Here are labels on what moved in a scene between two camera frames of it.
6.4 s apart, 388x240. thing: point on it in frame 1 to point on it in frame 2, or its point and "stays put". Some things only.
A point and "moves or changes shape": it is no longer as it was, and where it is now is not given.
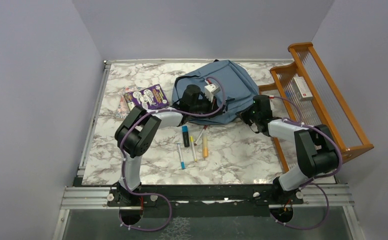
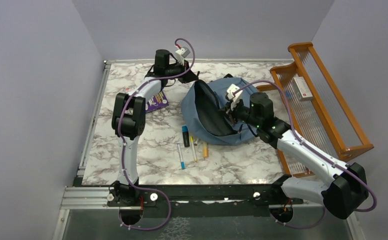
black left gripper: (211, 106) to (187, 77)
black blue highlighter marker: (185, 135) stays put
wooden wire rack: (305, 93) stays put
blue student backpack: (237, 92) moves or changes shape
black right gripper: (243, 115) to (230, 114)
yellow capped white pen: (192, 141) stays put
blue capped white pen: (182, 162) stays put
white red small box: (302, 90) stays put
